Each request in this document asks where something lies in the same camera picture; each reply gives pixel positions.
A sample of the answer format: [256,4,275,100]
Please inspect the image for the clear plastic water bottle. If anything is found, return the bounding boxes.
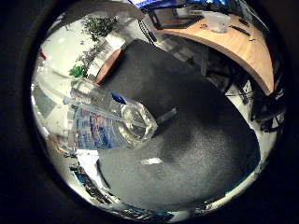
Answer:
[63,77,159,151]

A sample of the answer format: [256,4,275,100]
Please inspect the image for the round wooden board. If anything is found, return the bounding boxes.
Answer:
[94,48,124,86]

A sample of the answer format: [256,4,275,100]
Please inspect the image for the open laptop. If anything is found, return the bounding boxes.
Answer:
[148,6,205,31]

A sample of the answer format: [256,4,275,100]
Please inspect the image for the leafy green shrub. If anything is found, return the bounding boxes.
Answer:
[80,14,120,43]

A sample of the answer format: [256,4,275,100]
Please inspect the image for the computer monitor blue screen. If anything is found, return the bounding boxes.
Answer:
[129,0,190,9]

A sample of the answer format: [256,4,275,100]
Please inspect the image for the curved wooden desk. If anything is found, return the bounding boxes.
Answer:
[160,13,276,97]

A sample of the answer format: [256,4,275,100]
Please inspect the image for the white container on desk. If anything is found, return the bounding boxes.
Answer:
[202,10,232,35]

